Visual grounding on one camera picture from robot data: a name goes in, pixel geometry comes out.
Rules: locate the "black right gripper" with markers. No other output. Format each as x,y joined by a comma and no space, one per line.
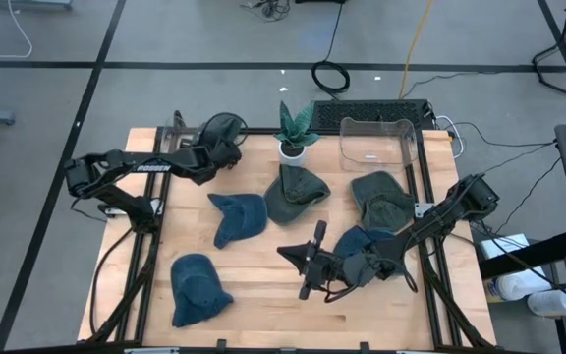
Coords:
324,268

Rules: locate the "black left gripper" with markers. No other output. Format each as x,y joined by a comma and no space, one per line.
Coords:
225,156

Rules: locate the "green baseball cap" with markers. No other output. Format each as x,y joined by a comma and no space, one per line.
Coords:
221,129
381,206
293,196

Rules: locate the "blue denim baseball cap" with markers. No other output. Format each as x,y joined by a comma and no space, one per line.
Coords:
243,216
197,290
356,241

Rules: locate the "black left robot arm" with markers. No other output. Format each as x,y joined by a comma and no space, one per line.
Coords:
155,167

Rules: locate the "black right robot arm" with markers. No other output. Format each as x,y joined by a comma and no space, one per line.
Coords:
435,221

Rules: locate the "clear plastic bin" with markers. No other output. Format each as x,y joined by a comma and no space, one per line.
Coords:
185,140
376,147

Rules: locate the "snake plant in white pot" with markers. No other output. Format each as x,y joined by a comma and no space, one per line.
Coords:
292,153

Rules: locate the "white aluminium strip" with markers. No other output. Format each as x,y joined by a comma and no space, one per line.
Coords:
150,351
415,352

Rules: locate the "black perforated computer case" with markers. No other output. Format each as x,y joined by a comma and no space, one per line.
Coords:
371,114

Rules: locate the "white box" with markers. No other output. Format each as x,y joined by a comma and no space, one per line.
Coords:
504,246

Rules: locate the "white paper towel roll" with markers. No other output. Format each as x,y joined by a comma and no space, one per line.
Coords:
550,304
524,285

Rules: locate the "black desk beam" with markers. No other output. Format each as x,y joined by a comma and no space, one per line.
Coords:
533,255

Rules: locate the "grey stand base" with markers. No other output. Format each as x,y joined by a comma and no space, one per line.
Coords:
27,4

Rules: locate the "black aluminium frame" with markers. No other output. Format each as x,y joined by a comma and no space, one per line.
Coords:
141,305

